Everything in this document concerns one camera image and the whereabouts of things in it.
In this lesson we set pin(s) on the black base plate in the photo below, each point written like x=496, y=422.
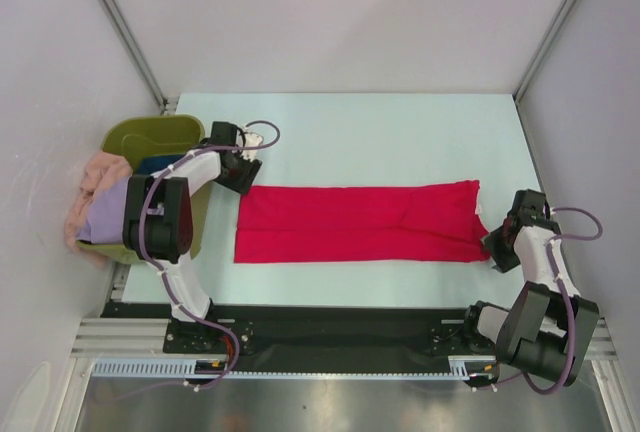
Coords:
x=319, y=340

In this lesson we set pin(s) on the red t shirt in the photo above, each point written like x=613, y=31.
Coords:
x=431, y=223

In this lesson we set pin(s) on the navy blue t shirt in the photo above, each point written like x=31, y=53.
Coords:
x=150, y=165

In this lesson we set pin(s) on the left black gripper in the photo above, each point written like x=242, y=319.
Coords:
x=250, y=170

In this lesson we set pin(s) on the lavender t shirt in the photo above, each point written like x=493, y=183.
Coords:
x=105, y=217

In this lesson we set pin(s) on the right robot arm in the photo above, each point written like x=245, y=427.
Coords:
x=547, y=331

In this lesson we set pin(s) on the right aluminium corner post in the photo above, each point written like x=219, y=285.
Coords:
x=549, y=38

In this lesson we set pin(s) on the olive green plastic bin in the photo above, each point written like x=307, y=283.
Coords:
x=137, y=139

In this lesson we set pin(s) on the left aluminium corner post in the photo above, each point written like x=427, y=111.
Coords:
x=133, y=50

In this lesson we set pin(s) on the left white cable duct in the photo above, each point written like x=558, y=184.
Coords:
x=158, y=368

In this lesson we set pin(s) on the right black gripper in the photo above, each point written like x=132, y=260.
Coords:
x=503, y=261

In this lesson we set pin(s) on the aluminium front rail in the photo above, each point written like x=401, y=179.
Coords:
x=128, y=338

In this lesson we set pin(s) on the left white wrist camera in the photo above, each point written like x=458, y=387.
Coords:
x=248, y=141

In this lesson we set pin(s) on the aluminium corner post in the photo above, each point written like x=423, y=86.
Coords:
x=133, y=50
x=549, y=38

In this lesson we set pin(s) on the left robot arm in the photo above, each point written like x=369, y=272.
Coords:
x=159, y=218

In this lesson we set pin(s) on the pink t shirt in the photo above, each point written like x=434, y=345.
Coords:
x=101, y=172

